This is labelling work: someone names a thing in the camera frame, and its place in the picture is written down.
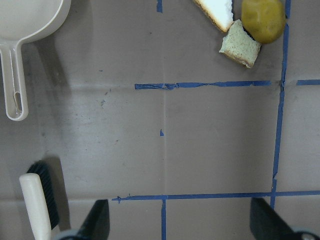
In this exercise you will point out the beige plastic dustpan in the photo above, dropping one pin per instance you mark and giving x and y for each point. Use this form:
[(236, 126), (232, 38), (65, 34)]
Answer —
[(21, 22)]

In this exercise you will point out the yellow-green potato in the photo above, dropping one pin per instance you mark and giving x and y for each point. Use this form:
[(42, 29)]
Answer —
[(265, 20)]

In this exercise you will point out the white bread slice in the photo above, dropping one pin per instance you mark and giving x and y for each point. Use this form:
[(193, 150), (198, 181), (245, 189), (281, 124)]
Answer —
[(218, 11)]

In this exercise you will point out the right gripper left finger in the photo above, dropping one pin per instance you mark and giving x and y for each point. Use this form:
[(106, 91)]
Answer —
[(96, 225)]

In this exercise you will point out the beige hand brush black bristles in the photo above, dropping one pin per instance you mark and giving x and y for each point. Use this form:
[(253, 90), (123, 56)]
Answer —
[(38, 193)]

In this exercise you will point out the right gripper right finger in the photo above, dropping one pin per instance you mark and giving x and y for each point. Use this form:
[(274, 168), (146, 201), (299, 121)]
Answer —
[(265, 223)]

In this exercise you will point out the small bread piece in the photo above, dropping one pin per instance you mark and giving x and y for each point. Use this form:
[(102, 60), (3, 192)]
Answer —
[(239, 46)]

